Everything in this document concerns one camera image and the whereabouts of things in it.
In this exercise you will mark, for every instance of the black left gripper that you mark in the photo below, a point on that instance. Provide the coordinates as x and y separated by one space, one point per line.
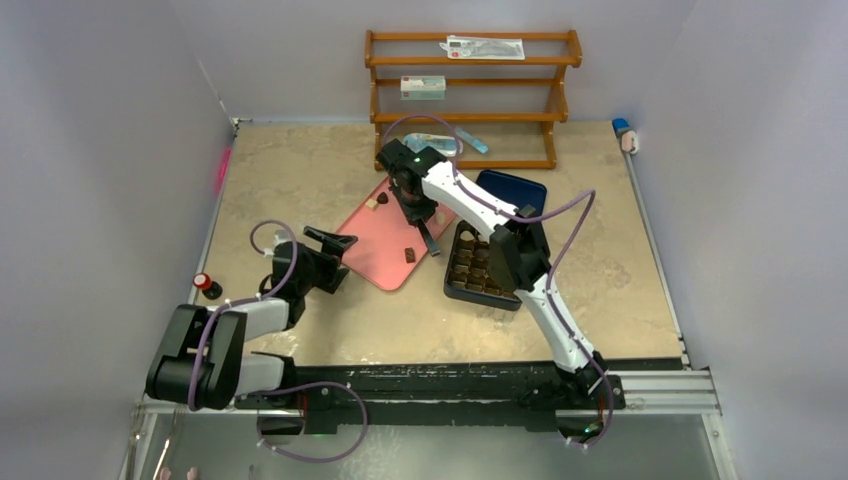
331 271

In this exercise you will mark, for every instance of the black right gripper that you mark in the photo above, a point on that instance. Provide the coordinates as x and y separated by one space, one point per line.
418 214

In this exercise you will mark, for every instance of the dark blue tin lid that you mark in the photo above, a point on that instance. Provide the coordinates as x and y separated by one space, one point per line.
510 189

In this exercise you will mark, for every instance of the black handled metal tongs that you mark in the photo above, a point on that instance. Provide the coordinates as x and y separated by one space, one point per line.
431 244

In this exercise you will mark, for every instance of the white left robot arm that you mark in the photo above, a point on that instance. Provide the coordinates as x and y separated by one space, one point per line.
201 361

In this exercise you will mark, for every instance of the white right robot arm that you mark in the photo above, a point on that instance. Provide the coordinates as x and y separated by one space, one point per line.
519 254

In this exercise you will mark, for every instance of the blue chocolate tin box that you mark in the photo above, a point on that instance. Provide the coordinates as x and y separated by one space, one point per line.
467 278

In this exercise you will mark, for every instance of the light blue oval package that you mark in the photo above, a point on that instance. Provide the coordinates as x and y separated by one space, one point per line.
447 146

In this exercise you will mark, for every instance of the pink plastic tray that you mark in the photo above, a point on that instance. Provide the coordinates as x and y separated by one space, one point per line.
382 234

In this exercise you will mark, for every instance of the light blue small tube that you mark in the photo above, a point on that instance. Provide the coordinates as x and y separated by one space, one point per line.
472 140

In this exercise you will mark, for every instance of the white green small box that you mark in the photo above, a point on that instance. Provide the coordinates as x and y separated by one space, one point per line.
423 88

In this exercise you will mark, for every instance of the white packaged item top shelf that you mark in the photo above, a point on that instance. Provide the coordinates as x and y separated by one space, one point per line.
483 48

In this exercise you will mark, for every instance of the red black button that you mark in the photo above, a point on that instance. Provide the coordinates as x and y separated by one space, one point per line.
209 288

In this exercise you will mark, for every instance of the wooden shelf rack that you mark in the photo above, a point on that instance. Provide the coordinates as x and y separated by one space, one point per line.
529 92

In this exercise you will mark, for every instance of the blue white corner device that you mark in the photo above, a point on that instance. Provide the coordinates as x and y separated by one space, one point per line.
626 135

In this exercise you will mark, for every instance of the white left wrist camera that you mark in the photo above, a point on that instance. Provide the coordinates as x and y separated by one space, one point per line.
283 246

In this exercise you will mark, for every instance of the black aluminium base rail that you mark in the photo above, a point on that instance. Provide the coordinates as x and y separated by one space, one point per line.
530 395

